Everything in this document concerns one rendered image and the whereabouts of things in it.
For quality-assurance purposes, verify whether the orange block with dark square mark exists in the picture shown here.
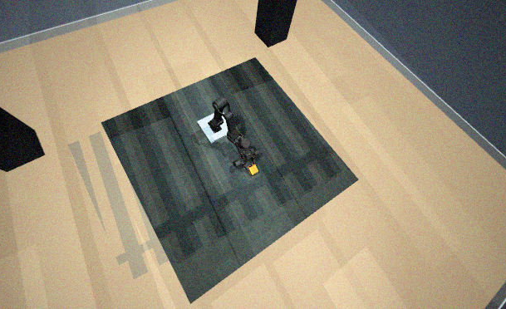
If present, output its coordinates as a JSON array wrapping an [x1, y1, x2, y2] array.
[[248, 164, 258, 175]]

